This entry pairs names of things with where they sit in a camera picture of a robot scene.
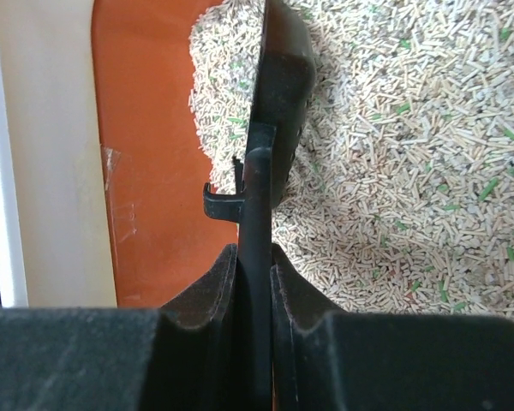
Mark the white orange litter box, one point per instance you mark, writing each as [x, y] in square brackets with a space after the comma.
[374, 139]

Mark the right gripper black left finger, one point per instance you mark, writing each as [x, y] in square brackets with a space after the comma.
[176, 357]

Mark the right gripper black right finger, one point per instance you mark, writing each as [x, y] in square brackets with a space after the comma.
[326, 358]

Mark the black litter scoop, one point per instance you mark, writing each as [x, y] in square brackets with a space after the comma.
[285, 79]

